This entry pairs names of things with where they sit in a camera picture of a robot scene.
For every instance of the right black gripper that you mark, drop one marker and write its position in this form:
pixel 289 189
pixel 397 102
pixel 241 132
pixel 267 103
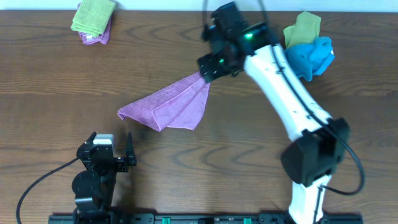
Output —
pixel 210 67

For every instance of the crumpled blue cloth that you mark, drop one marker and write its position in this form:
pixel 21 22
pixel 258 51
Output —
pixel 309 60

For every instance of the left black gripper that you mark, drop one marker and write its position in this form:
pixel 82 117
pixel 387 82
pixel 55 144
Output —
pixel 111 160

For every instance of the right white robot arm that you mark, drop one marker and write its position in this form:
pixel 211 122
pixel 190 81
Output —
pixel 318 142

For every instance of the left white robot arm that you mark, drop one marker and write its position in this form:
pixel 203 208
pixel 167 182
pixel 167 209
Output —
pixel 94 187

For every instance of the folded purple cloth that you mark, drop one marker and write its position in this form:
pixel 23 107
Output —
pixel 99 36

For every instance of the folded green cloth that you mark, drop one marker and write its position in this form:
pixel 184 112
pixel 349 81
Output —
pixel 92 16

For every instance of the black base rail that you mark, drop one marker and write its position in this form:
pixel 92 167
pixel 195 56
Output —
pixel 148 218

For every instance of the crumpled olive green cloth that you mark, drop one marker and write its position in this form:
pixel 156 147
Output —
pixel 305 30

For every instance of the pink microfiber cloth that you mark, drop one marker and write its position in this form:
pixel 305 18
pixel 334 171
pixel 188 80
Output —
pixel 179 105

